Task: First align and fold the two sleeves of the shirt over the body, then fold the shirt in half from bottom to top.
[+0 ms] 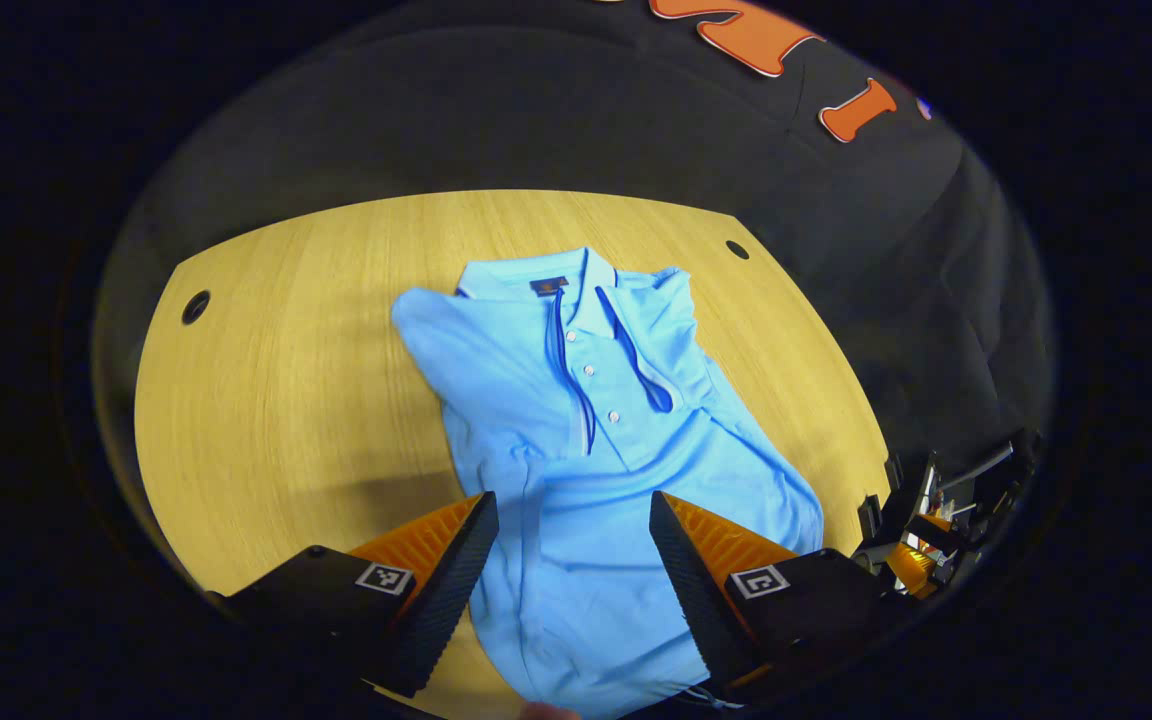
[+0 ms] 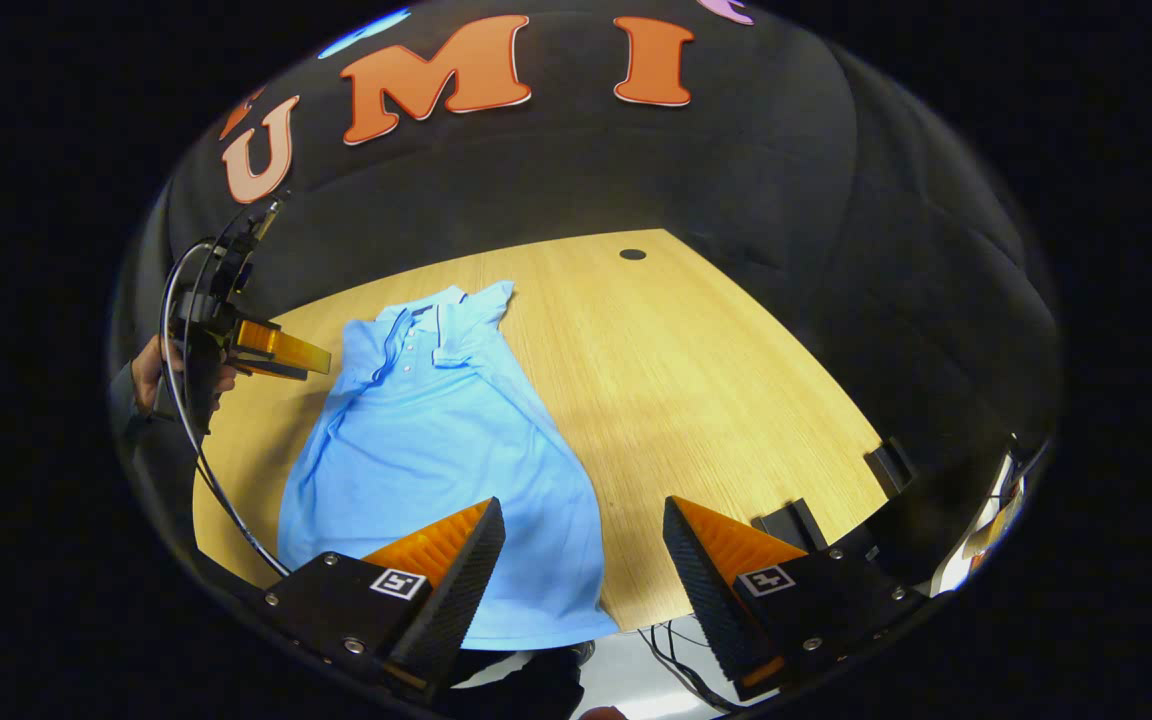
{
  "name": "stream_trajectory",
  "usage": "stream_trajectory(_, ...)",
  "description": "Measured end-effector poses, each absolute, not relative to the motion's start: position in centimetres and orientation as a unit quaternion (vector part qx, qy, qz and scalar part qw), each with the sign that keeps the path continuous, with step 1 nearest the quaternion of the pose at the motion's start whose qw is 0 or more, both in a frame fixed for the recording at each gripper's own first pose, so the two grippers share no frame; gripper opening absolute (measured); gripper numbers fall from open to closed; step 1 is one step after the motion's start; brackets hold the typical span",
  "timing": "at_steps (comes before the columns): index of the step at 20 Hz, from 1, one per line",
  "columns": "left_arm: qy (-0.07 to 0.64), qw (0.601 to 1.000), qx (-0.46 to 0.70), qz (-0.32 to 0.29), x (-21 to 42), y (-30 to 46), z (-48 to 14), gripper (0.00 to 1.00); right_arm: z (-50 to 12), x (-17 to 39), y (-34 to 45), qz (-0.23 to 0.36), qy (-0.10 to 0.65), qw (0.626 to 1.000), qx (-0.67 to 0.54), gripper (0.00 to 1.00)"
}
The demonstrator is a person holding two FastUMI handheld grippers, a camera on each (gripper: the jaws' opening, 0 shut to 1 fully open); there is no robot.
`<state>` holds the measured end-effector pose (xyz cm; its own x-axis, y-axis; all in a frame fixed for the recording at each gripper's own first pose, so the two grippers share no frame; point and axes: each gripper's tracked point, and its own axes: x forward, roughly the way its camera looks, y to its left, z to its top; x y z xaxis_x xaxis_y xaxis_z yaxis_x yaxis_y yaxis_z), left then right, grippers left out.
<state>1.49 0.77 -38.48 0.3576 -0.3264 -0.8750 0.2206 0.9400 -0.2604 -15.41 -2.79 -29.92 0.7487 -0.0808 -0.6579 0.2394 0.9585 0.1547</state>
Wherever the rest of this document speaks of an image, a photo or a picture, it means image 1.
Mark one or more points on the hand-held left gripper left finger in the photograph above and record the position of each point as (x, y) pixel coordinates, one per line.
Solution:
(451, 590)

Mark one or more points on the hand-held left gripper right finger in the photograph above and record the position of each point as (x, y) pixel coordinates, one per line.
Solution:
(696, 600)

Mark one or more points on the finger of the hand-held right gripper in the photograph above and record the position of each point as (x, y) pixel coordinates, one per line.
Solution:
(908, 568)
(939, 520)

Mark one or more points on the round black table grommet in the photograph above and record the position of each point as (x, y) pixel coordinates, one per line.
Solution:
(737, 249)
(195, 306)

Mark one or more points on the black backdrop cloth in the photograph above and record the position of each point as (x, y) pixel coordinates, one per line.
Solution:
(536, 120)

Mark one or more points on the light blue T-shirt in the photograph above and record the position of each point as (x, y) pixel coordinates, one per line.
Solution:
(576, 480)

